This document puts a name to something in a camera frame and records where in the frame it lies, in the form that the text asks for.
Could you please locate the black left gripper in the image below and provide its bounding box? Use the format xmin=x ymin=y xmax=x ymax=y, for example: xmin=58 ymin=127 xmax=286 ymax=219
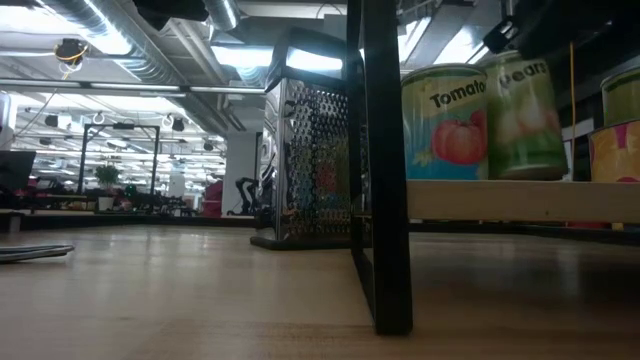
xmin=132 ymin=0 xmax=209 ymax=32

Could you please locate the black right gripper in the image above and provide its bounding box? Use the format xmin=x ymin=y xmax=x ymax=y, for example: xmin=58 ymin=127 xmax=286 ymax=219
xmin=482 ymin=0 xmax=601 ymax=60

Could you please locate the green label tin can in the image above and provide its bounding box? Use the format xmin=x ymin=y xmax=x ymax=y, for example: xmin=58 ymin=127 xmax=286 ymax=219
xmin=599 ymin=66 xmax=640 ymax=127

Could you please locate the yellow pink short can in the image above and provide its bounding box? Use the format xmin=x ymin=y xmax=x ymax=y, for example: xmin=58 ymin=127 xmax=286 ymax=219
xmin=588 ymin=118 xmax=640 ymax=184

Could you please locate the Tomato label tin can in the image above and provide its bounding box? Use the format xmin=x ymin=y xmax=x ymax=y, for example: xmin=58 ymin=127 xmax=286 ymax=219
xmin=401 ymin=63 xmax=490 ymax=182

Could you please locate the light wooden shelf board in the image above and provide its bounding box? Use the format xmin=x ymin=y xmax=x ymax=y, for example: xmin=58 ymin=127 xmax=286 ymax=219
xmin=406 ymin=179 xmax=640 ymax=225

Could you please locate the long ceiling tube light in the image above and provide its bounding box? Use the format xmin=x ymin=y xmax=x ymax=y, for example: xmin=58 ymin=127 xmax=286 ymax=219
xmin=0 ymin=77 xmax=266 ymax=96

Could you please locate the green potted plant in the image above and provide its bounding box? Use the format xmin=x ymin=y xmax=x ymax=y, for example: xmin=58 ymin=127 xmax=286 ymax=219
xmin=93 ymin=160 xmax=121 ymax=212

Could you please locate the red background chair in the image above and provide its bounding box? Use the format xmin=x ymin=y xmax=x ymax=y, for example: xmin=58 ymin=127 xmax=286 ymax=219
xmin=202 ymin=179 xmax=225 ymax=219

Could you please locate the black computer monitor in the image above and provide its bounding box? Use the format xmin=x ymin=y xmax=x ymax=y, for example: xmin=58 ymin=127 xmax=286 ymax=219
xmin=0 ymin=149 xmax=37 ymax=192

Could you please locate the silver ventilation duct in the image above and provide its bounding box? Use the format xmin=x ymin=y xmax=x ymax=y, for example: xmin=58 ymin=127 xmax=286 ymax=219
xmin=49 ymin=0 xmax=186 ymax=89
xmin=201 ymin=0 xmax=242 ymax=32

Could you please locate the black ceiling cable reel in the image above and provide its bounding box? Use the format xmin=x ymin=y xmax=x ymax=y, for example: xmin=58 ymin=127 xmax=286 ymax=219
xmin=53 ymin=37 xmax=91 ymax=67

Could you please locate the steel box grater black handle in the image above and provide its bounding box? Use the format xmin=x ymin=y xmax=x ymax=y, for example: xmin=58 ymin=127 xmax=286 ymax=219
xmin=249 ymin=25 xmax=374 ymax=252

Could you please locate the black metal shelf frame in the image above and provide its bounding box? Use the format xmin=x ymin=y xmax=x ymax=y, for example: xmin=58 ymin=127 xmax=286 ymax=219
xmin=347 ymin=0 xmax=415 ymax=337

